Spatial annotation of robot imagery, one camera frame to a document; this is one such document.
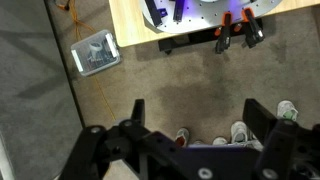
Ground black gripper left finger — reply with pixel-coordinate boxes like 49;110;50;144
131;99;145;126

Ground clear plastic storage box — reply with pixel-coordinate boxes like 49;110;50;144
71;29;121;76

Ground wooden table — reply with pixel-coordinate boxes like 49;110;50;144
109;0;320;47

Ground round grey robot base plate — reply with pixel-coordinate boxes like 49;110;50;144
138;0;283;34

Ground black orange bar clamp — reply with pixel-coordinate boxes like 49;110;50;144
215;12;232;54

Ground white red sneaker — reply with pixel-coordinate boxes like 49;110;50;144
175;127;190;147

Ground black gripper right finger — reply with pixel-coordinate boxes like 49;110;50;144
242;99;277;144

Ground orange extension cable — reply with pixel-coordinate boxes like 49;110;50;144
53;0;117;122

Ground white green sneaker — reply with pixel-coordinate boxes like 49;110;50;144
277;100;298;121

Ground black aluminium rail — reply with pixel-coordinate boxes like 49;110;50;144
173;0;185;22
145;0;162;27

